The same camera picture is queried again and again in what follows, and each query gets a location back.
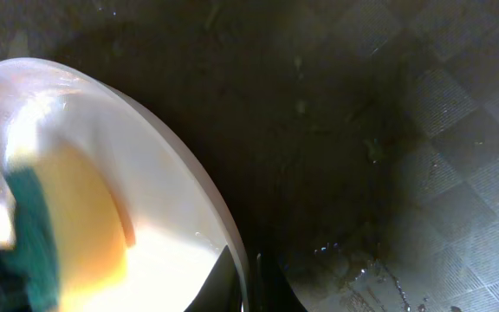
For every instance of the large dark serving tray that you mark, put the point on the large dark serving tray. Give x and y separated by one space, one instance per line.
355 142

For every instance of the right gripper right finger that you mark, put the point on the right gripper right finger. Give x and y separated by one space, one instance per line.
273 292

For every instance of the white plate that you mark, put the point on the white plate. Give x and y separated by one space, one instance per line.
175 220

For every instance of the yellow green sponge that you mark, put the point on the yellow green sponge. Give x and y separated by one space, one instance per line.
70 243

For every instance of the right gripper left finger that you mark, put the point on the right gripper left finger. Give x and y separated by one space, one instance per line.
221 291

